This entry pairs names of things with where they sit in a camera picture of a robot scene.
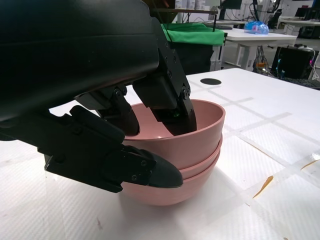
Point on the black computer tower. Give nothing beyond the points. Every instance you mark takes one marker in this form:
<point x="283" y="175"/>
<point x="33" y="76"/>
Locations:
<point x="292" y="62"/>

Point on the white desk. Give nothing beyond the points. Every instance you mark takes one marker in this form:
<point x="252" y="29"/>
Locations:
<point x="262" y="37"/>

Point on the brown tape sliver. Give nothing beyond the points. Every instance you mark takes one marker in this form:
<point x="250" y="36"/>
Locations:
<point x="265" y="186"/>

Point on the black round table grommet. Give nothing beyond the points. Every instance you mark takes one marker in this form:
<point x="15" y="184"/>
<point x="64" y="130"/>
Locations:
<point x="211" y="81"/>

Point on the black backdrop cloth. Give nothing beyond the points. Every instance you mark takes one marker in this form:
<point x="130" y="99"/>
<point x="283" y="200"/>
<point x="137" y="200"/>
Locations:
<point x="195" y="60"/>

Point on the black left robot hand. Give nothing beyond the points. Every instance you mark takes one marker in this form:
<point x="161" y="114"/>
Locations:
<point x="62" y="62"/>

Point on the pink plastic bowl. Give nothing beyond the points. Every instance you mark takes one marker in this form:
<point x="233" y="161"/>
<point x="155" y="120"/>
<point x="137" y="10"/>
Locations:
<point x="205" y="162"/>
<point x="200" y="145"/>
<point x="175" y="195"/>

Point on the black monitor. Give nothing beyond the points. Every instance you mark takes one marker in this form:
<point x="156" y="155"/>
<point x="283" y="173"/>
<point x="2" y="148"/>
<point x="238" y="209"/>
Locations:
<point x="231" y="7"/>

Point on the blue plastic bag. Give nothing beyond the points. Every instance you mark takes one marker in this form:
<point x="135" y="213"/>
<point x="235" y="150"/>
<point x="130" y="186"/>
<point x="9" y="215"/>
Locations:
<point x="256" y="27"/>

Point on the green cloth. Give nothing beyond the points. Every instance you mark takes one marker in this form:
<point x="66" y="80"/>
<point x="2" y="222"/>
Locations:
<point x="195" y="35"/>

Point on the small brown tape streak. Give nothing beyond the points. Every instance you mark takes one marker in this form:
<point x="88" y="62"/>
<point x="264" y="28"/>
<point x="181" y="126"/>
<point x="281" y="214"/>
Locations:
<point x="308" y="165"/>

